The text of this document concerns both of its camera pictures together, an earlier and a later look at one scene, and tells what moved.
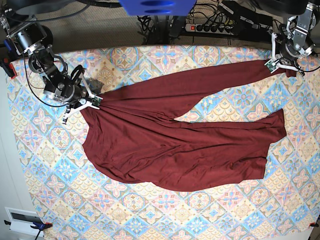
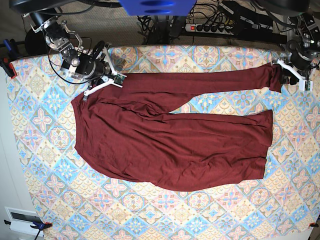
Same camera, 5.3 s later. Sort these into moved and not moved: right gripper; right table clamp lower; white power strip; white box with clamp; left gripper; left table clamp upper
Moved: right gripper; left gripper
Not moved: right table clamp lower; white box with clamp; left table clamp upper; white power strip
